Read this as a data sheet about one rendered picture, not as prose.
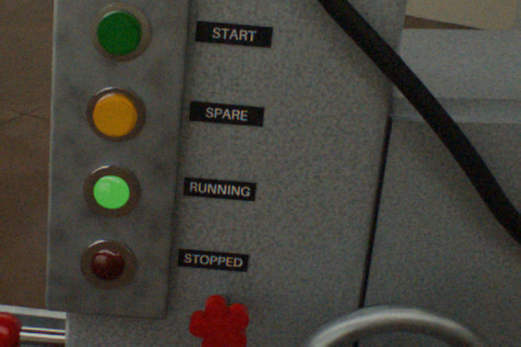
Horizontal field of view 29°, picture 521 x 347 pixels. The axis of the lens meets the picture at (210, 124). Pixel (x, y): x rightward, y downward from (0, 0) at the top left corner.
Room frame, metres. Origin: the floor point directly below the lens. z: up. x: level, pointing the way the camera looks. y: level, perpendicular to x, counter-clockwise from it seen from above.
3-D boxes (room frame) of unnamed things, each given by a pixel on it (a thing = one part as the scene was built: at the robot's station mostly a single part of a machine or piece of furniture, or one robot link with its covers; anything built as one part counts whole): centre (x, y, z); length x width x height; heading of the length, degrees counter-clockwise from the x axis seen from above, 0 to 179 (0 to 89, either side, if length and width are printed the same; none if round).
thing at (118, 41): (0.57, 0.06, 1.40); 0.03 x 0.01 x 0.03; 90
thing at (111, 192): (0.57, 0.06, 1.30); 0.02 x 0.01 x 0.02; 90
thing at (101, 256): (0.57, 0.06, 1.25); 0.02 x 0.01 x 0.02; 90
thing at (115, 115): (0.57, 0.06, 1.35); 0.03 x 0.01 x 0.03; 90
